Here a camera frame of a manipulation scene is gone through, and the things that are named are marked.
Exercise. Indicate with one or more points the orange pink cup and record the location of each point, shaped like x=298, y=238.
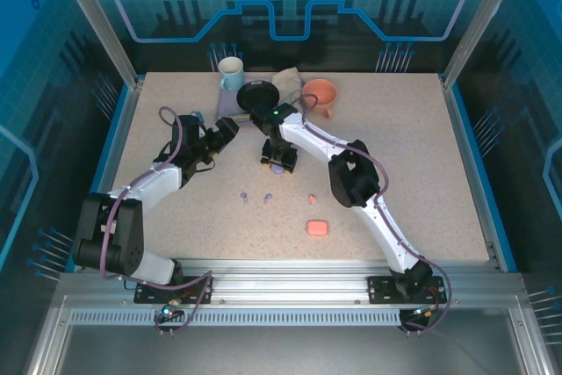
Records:
x=327, y=94

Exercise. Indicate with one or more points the purple earbud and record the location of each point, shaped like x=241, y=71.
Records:
x=267, y=198
x=244, y=196

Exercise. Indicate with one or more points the aluminium side rail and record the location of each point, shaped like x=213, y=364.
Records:
x=126, y=129
x=458, y=129

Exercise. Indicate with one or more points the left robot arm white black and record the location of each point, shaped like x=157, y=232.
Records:
x=151, y=181

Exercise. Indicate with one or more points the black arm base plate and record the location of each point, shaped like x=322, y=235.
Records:
x=145, y=293
x=379, y=289

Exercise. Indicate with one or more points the lavender tray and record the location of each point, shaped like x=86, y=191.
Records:
x=226, y=105

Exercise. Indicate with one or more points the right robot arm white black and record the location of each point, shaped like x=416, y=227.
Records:
x=307, y=138

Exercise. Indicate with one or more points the grey metal bottom panel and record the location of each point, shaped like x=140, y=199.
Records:
x=285, y=348

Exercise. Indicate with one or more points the beige folded cloth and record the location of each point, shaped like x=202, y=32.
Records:
x=287, y=81

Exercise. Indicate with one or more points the black plate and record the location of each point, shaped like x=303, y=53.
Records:
x=259, y=94

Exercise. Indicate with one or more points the light blue mug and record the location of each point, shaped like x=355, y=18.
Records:
x=231, y=76

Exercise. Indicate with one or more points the aluminium frame post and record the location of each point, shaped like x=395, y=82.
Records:
x=99, y=19
x=480, y=19

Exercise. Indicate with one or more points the purple earbud charging case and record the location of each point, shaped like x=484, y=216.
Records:
x=276, y=169

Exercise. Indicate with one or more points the pink earbud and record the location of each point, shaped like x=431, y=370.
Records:
x=312, y=199

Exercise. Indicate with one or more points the aluminium mounting rail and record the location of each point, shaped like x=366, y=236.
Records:
x=285, y=278

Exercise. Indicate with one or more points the blue table edge strip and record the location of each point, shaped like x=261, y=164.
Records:
x=468, y=129
x=116, y=129

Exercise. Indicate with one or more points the pink earbud charging case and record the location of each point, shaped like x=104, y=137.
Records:
x=318, y=228

